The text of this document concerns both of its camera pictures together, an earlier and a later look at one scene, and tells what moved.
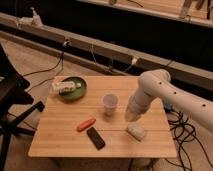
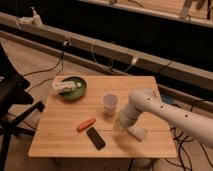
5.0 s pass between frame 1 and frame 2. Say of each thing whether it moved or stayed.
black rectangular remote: stayed
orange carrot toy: stayed
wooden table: stayed
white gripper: moved
